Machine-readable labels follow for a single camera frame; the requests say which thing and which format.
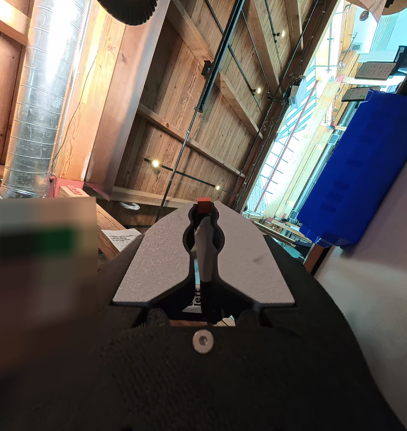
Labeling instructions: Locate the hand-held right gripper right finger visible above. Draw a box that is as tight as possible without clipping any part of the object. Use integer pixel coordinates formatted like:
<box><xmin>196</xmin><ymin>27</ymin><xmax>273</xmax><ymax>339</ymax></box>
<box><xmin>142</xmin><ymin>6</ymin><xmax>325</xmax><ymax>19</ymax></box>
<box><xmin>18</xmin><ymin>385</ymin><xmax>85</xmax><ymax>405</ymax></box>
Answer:
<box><xmin>211</xmin><ymin>201</ymin><xmax>296</xmax><ymax>308</ymax></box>

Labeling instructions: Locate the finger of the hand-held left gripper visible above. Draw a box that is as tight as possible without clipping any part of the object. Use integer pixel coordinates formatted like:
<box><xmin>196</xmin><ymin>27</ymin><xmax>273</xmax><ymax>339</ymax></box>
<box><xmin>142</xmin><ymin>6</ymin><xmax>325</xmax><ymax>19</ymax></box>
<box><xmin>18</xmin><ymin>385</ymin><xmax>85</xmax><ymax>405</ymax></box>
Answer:
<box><xmin>193</xmin><ymin>215</ymin><xmax>215</xmax><ymax>283</ymax></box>

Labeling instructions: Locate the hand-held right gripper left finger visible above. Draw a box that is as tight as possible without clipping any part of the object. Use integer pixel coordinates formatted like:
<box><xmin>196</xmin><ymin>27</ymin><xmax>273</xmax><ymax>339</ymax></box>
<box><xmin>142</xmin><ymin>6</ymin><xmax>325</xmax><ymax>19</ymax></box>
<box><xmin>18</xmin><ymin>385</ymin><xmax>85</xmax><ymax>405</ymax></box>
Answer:
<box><xmin>112</xmin><ymin>201</ymin><xmax>195</xmax><ymax>308</ymax></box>

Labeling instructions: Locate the white paper notice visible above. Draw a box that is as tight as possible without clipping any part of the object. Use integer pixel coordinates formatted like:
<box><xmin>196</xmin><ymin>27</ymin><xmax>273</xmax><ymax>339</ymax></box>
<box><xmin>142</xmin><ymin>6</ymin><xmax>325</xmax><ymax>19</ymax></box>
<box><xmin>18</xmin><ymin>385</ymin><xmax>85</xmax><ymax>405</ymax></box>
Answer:
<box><xmin>101</xmin><ymin>228</ymin><xmax>143</xmax><ymax>252</ymax></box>

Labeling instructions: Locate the blue storage bin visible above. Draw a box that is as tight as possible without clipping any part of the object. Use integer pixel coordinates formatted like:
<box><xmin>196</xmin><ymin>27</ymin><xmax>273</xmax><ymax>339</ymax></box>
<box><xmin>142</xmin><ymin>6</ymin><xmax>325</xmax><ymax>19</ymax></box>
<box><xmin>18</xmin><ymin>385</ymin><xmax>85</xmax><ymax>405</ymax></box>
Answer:
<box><xmin>296</xmin><ymin>88</ymin><xmax>407</xmax><ymax>248</ymax></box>

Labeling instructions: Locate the grey panel on pole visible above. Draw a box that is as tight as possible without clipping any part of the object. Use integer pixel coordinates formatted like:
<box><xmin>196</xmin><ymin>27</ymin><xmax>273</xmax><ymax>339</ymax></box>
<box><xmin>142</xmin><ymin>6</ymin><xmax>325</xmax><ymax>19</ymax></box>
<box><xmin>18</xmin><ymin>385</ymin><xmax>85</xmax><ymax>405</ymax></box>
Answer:
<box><xmin>355</xmin><ymin>62</ymin><xmax>398</xmax><ymax>80</ymax></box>
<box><xmin>342</xmin><ymin>87</ymin><xmax>370</xmax><ymax>102</ymax></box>

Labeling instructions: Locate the silver ventilation duct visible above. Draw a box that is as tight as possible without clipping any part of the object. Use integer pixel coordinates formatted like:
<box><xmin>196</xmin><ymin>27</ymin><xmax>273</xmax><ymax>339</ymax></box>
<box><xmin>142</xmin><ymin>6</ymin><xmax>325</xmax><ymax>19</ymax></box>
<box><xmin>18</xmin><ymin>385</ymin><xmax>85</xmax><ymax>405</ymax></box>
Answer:
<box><xmin>0</xmin><ymin>0</ymin><xmax>93</xmax><ymax>200</ymax></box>

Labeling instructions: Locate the black flexible duct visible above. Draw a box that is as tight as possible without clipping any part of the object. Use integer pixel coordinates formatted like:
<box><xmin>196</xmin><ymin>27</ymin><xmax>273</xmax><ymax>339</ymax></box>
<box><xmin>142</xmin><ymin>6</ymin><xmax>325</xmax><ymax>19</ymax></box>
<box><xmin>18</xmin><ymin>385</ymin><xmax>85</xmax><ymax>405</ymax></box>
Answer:
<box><xmin>96</xmin><ymin>0</ymin><xmax>159</xmax><ymax>26</ymax></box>

